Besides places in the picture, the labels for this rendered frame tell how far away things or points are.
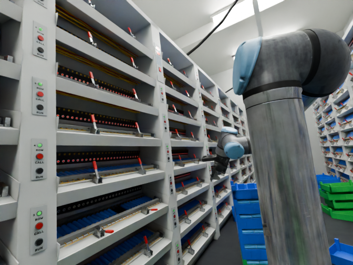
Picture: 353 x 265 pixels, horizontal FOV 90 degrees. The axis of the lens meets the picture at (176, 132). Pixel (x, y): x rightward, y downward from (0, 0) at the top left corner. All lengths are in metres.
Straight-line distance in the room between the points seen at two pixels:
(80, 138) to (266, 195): 0.63
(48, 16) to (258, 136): 0.80
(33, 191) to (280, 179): 0.64
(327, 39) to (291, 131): 0.19
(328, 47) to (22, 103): 0.77
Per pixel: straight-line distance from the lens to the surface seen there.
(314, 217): 0.43
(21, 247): 0.69
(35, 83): 0.73
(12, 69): 0.73
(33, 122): 0.69
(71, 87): 0.79
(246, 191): 1.14
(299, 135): 0.40
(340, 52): 0.49
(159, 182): 1.13
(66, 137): 0.72
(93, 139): 0.78
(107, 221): 0.88
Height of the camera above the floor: 0.75
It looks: 9 degrees up
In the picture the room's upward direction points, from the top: 6 degrees counter-clockwise
